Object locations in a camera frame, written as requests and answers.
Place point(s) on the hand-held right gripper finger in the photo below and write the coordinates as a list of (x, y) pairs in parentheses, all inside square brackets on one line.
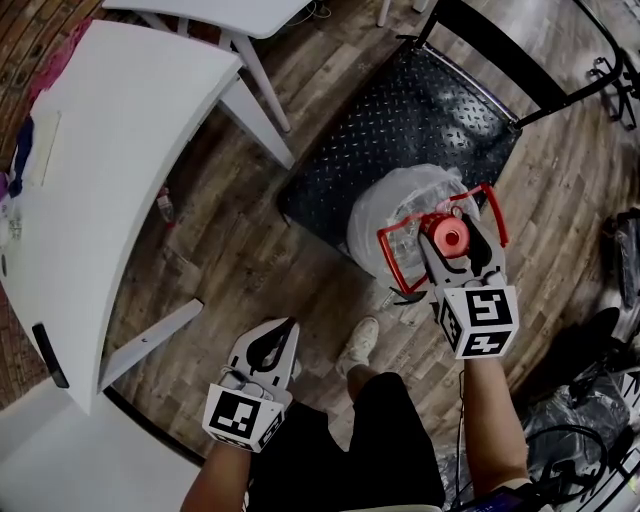
[(492, 240), (432, 262)]

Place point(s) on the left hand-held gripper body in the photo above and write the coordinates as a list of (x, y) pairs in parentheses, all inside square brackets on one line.
[(235, 415)]

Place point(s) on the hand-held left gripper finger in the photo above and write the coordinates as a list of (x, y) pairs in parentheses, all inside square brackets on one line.
[(239, 352), (292, 355)]

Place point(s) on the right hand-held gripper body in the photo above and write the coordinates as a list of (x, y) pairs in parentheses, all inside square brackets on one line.
[(480, 320)]

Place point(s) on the large water jug red handle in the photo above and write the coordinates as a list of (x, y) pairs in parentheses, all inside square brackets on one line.
[(380, 215)]

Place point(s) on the black platform trolley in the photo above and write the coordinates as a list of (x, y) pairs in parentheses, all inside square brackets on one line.
[(400, 125)]

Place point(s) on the person's right forearm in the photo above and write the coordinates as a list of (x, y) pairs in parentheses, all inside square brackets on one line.
[(492, 425)]

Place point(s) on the person's left forearm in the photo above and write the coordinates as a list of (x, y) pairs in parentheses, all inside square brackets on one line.
[(215, 480)]

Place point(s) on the person's left white shoe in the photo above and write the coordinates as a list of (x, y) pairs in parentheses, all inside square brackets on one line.
[(296, 367)]

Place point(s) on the person's white shoe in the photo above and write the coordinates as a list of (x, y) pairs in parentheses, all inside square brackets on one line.
[(360, 342), (296, 367)]

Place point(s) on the person's right white shoe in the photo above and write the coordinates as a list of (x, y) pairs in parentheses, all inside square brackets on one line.
[(360, 342)]

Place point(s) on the person's right leg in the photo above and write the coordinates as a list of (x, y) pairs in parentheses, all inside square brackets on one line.
[(361, 382)]

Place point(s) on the black armchair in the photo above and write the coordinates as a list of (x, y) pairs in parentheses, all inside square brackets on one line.
[(600, 332)]

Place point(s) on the person's black shorts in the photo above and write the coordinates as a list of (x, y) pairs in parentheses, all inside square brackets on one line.
[(375, 450)]

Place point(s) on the plastic-wrapped office chair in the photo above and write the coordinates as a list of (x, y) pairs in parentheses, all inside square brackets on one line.
[(629, 250), (590, 400)]

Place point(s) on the red-capped plastic bottle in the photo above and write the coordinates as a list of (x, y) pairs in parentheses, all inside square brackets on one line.
[(166, 205)]

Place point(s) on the black chest-mounted phone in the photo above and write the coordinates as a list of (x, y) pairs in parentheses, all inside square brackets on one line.
[(495, 502)]

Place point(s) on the black smartphone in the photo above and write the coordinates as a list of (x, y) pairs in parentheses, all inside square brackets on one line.
[(50, 355)]

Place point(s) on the small black round object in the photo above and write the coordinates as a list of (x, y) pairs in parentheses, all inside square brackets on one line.
[(2, 264)]

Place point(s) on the white folded towel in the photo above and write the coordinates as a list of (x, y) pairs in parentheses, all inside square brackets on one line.
[(47, 145)]

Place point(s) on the navy cloth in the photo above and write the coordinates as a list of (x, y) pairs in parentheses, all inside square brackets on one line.
[(22, 160)]

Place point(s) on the pink cloth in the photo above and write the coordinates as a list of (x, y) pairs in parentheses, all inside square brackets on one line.
[(65, 55)]

